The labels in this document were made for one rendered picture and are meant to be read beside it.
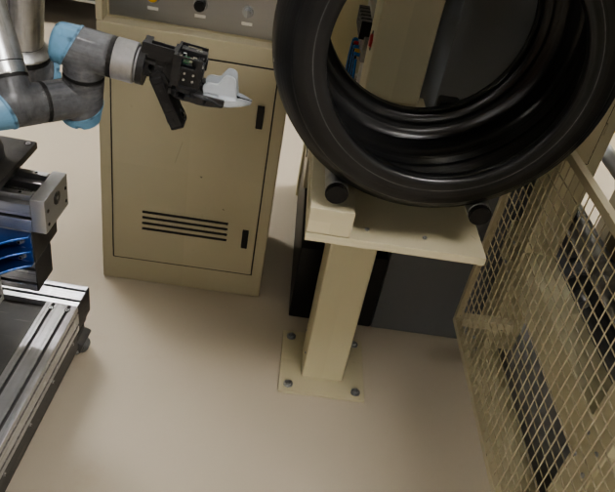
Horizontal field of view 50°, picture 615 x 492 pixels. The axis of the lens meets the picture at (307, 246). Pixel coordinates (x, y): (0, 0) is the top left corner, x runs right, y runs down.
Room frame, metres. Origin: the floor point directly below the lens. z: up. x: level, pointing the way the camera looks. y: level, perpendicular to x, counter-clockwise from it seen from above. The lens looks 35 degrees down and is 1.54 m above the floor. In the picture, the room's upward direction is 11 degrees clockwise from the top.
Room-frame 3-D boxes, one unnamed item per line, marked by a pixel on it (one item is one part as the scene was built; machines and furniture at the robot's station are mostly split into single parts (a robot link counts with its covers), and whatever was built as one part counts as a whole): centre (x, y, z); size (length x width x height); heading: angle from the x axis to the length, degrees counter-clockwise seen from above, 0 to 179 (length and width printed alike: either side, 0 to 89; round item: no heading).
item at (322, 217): (1.26, -0.02, 0.84); 0.36 x 0.09 x 0.06; 5
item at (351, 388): (1.52, -0.12, 0.01); 0.27 x 0.27 x 0.02; 5
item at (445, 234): (1.27, -0.16, 0.80); 0.37 x 0.36 x 0.02; 95
